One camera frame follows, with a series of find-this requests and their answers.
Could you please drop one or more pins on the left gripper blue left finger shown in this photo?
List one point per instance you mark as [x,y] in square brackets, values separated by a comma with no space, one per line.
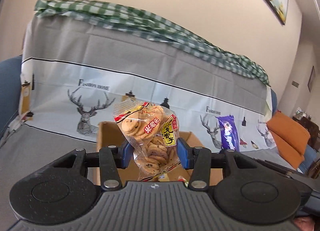
[112,158]

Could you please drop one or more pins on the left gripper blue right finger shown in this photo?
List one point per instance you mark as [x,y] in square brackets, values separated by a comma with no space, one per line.
[197,159]

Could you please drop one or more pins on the purple candy wrapper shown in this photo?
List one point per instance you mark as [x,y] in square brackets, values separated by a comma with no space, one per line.
[229,133]

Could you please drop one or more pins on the clear bag of cookies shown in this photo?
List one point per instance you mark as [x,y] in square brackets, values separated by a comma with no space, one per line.
[139,122]

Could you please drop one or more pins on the white green sachima pack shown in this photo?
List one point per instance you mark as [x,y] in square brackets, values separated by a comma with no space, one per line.
[184,180]

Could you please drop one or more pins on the yellow snack bar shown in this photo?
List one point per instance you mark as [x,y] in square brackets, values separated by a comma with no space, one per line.
[161,178]

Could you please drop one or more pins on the person's right hand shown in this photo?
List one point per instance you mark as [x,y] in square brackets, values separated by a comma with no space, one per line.
[305,223]

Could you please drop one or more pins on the open cardboard box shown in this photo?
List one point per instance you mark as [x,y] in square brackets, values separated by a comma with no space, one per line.
[153,153]

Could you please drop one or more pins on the orange cushion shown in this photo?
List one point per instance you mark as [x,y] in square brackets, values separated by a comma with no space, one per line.
[290,137]

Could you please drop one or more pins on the grey deer print cover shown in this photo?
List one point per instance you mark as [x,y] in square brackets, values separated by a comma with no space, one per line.
[79,72]

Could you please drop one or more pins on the green checkered cloth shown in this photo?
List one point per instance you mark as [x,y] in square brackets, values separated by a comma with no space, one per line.
[152,27]

